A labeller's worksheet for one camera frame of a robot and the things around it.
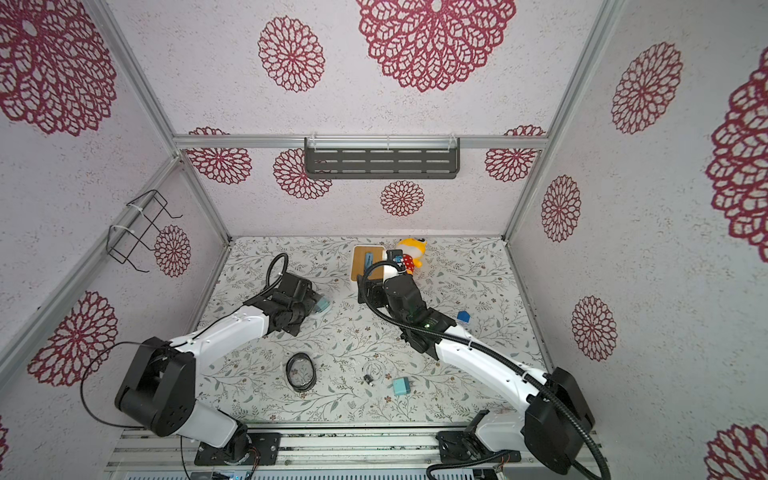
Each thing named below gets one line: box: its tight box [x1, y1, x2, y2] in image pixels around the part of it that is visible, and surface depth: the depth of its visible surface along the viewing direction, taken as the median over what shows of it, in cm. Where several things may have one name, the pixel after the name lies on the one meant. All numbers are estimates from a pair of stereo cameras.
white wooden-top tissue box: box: [350, 245, 385, 281], surface depth 111 cm
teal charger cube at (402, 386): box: [393, 377, 411, 395], surface depth 83 cm
